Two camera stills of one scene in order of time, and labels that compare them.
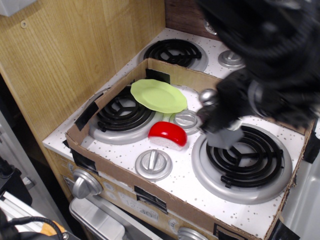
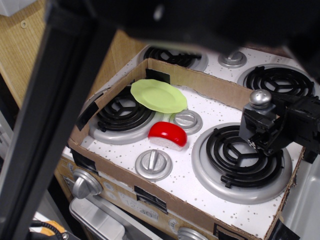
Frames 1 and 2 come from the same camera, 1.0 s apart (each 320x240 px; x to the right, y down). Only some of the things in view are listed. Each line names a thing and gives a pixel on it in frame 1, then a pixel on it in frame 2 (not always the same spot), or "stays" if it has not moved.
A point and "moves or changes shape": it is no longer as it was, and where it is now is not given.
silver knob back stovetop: x=231 y=59 stays
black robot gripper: x=261 y=90 → x=301 y=125
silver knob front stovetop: x=153 y=165 stays
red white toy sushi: x=168 y=135 stays
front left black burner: x=125 y=113 stays
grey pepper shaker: x=228 y=138 moves or changes shape
